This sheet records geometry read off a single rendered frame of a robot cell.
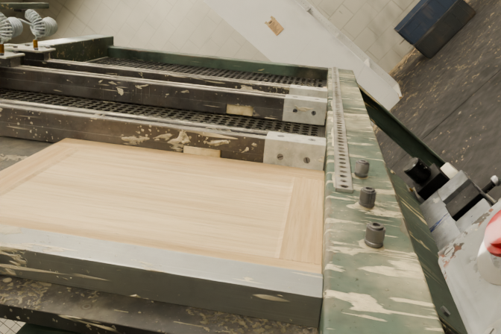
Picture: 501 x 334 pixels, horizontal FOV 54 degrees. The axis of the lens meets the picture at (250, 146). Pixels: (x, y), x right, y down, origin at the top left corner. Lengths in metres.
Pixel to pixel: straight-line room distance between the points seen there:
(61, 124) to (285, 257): 0.65
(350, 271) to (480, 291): 0.29
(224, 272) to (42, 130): 0.69
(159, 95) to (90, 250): 0.95
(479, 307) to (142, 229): 0.51
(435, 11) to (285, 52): 1.48
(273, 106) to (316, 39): 3.36
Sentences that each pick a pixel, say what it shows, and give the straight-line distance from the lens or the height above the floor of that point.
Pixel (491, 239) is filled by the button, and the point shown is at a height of 0.95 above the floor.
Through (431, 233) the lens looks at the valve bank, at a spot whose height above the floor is 0.74.
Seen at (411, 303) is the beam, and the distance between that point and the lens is 0.57.
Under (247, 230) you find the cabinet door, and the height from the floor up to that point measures 0.98.
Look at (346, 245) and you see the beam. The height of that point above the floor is 0.89.
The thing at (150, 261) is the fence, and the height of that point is 1.07.
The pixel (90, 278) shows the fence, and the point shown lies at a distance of 0.62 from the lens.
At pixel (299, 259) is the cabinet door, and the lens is 0.67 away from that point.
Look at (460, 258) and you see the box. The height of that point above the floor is 0.93.
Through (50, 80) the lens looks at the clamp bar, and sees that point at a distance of 1.67.
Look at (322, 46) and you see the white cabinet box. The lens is 4.79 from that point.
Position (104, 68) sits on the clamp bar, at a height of 1.55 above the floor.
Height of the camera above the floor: 1.11
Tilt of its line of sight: 4 degrees down
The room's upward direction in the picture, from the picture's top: 49 degrees counter-clockwise
